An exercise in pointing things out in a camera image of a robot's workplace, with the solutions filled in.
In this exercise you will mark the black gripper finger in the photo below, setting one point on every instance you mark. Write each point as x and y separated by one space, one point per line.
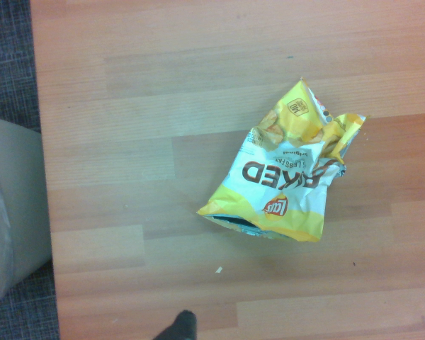
180 327

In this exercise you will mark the grey plastic trash bin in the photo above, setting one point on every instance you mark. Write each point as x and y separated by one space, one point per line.
17 198

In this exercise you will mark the yellow Lays Baked chip bag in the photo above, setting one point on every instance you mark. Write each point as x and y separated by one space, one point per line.
283 173

